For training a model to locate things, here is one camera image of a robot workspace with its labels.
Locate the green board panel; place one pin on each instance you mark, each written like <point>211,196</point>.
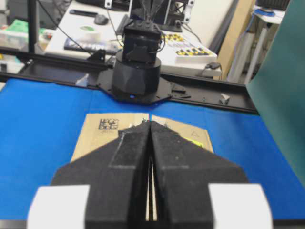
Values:
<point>278,89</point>

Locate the blue table mat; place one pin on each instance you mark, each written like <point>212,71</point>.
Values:
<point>40,124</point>

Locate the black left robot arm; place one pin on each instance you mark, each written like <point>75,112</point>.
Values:
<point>137,68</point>

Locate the white tape roll on desk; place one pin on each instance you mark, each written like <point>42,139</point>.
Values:
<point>88,33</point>

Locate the brown cardboard box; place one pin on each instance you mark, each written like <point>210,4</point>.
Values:
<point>100,129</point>

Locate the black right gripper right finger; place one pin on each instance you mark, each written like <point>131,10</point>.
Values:
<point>201,190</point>

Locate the white background desk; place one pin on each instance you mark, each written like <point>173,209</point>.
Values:
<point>71,25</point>

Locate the black computer mouse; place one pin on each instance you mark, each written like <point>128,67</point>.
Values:
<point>101,19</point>

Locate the black aluminium frame rail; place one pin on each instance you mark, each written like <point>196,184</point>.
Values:
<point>183,89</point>

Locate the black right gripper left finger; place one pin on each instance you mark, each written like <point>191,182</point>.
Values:
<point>104,189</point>

